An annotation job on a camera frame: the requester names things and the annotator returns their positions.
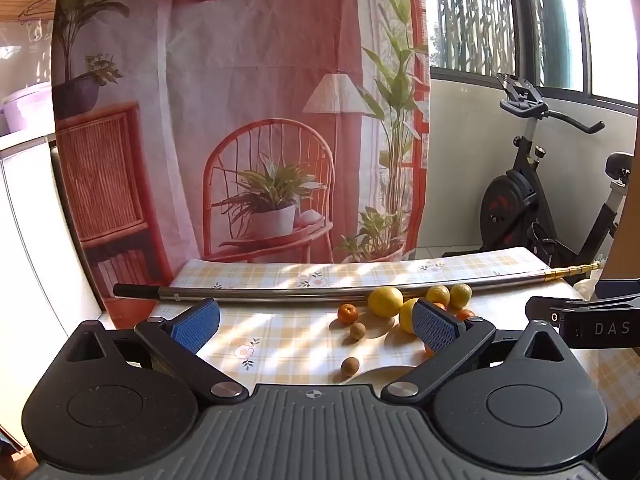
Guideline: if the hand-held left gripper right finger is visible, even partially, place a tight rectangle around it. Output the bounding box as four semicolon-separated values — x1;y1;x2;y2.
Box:
381;297;576;406

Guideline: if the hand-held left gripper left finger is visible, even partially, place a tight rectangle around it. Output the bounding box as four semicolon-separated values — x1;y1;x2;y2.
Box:
64;297;249;405

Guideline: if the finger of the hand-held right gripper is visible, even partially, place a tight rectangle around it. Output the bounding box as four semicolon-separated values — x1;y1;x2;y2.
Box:
595;278;640;298
525;295;640;324

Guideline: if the cream round plate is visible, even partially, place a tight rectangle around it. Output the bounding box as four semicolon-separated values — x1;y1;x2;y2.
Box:
340;365;437;387

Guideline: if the large yellow lemon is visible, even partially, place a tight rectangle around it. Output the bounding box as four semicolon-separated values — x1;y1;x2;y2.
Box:
367;286;404;319
398;298;421;335

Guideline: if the brown cardboard sheet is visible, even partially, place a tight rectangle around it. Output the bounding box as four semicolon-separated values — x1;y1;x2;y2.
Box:
602;145;640;282

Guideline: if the yellow checked floral tablecloth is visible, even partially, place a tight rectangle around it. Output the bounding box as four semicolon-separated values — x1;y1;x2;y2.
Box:
97;249;640;433

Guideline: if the metal pole with gold tip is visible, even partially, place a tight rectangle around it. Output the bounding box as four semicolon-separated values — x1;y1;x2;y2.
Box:
113;261;601;306

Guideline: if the black exercise bike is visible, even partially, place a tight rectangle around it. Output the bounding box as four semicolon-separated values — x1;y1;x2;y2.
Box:
442;72;636;282

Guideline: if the white refrigerator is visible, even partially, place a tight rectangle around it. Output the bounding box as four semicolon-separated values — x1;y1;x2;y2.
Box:
0;135;104;450

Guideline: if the printed room backdrop cloth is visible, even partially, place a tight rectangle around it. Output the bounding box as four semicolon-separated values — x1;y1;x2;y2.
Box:
50;0;432;328

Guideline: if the purple plastic basin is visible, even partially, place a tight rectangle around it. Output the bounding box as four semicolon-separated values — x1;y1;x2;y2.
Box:
2;82;55;134

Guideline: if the window with metal grille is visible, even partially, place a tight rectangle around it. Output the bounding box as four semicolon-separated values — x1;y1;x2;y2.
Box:
428;0;640;111

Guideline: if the wooden shelf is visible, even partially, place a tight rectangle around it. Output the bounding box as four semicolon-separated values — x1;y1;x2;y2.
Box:
0;0;60;23

